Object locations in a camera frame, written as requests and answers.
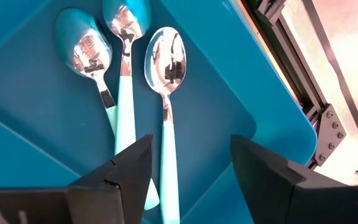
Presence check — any black aluminium table frame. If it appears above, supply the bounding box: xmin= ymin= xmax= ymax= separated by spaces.
xmin=240 ymin=0 xmax=348 ymax=170

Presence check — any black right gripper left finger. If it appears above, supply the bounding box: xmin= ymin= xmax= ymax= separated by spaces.
xmin=0 ymin=134 xmax=154 ymax=224

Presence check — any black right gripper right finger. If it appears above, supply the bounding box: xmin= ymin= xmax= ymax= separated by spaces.
xmin=231 ymin=134 xmax=358 ymax=224

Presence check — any light-blue-handled steel spoon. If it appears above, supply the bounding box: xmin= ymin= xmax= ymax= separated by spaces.
xmin=101 ymin=0 xmax=161 ymax=211
xmin=144 ymin=26 xmax=188 ymax=224
xmin=53 ymin=7 xmax=118 ymax=138

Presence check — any blue plastic bin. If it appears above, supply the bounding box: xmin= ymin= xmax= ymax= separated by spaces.
xmin=0 ymin=0 xmax=318 ymax=224

